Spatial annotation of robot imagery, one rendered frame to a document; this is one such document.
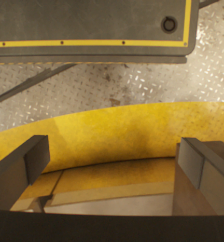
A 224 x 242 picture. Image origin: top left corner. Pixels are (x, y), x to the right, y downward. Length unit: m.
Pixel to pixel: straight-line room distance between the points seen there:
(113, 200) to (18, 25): 0.59
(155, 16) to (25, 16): 0.33
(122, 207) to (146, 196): 0.09
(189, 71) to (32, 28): 0.64
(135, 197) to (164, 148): 0.36
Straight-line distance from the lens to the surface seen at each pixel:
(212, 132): 0.97
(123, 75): 0.80
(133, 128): 0.85
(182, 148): 0.17
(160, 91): 0.83
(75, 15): 0.51
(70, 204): 0.67
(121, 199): 0.64
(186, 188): 0.52
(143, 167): 0.84
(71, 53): 0.50
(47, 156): 0.17
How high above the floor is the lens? 0.80
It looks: 75 degrees down
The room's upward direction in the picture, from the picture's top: 175 degrees counter-clockwise
